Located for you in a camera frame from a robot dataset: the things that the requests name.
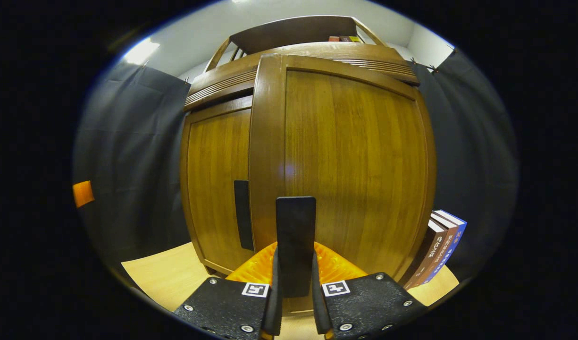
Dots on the blue upright book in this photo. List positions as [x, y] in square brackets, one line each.
[457, 233]

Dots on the wooden double-door shoe cabinet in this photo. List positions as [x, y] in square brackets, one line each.
[288, 30]

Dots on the brown upright book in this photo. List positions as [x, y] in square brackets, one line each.
[428, 255]

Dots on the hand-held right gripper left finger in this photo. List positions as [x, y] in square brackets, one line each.
[222, 302]

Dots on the wooden cabinet door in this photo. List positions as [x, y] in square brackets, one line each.
[355, 156]
[218, 179]

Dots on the dark red upright book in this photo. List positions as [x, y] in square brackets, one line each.
[445, 245]

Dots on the black backdrop cloth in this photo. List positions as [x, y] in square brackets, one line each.
[128, 156]

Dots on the wooden drawer with black knob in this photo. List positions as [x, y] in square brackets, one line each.
[222, 80]

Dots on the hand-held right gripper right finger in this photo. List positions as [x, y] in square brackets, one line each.
[369, 302]

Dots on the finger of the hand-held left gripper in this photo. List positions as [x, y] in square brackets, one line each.
[83, 193]

